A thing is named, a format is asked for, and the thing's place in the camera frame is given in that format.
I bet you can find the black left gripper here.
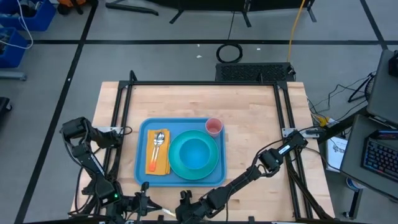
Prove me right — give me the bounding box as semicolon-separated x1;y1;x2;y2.
123;181;163;222

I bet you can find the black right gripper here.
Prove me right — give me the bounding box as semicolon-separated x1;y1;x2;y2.
175;186;233;223

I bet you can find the yellow cloth napkin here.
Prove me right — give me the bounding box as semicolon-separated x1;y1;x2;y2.
144;128;172;177

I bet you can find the teal round plate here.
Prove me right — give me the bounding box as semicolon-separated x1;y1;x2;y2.
168;129;220;181

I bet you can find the blue round bowl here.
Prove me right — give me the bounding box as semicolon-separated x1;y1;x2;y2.
178;138;211;170

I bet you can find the spoon with orange handle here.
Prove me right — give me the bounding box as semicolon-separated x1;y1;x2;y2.
150;131;166;172

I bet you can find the light blue plastic tray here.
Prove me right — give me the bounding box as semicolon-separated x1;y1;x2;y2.
134;116;228;188

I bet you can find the pink plastic cup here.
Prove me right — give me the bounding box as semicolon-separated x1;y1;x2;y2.
205;117;224;138

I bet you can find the black perforated computer case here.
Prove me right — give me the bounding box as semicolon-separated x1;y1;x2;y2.
215;62;296;83

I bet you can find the white printed paper sheet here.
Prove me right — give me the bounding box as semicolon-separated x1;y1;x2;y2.
325;136;349;173

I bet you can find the grey desk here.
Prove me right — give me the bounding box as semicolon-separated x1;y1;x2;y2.
339;113;398;200

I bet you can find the blue storage bin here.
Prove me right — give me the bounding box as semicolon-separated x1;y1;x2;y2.
0;0;57;32
0;27;29;69

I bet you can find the black backlit keyboard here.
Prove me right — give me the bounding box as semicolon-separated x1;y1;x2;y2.
360;136;398;184

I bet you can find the black partition screen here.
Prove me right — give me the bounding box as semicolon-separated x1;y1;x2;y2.
104;0;318;29

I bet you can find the orange shop vacuum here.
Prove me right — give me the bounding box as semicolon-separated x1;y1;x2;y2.
57;0;97;16

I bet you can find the grey desk panel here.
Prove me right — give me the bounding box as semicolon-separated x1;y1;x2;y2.
366;49;398;128

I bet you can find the black aluminium table frame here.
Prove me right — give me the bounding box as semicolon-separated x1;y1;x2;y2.
74;70;335;222

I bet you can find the coiled black cable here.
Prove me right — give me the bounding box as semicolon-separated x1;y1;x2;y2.
215;42;244;64

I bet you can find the yellow hanging cable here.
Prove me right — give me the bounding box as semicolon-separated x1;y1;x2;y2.
285;0;307;63

